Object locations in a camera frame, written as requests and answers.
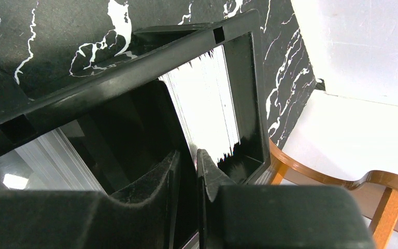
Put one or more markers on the white cards stack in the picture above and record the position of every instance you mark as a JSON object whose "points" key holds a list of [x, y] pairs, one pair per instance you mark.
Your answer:
{"points": [[201, 93]]}

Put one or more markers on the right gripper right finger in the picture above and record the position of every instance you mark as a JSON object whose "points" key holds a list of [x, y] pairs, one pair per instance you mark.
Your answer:
{"points": [[235, 215]]}

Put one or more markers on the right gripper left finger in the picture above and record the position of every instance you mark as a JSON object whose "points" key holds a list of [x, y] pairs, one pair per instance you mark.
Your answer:
{"points": [[141, 215]]}

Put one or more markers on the silver cards in box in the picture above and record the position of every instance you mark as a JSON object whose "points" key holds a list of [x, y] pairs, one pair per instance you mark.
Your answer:
{"points": [[49, 162]]}

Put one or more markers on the black card box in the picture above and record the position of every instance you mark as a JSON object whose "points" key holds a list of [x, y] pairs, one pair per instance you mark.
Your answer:
{"points": [[122, 122]]}

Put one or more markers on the orange wooden tiered rack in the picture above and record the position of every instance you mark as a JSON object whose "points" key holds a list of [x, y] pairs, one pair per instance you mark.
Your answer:
{"points": [[376, 192]]}

